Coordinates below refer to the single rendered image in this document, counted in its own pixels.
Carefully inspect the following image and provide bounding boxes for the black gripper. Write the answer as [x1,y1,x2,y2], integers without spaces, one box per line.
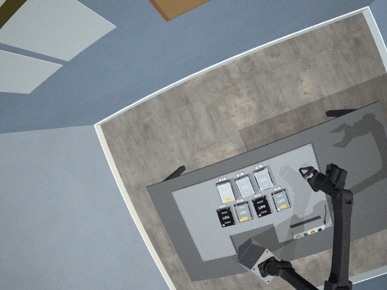
[299,166,328,192]

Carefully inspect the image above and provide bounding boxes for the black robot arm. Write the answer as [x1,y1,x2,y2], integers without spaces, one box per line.
[258,163,353,290]

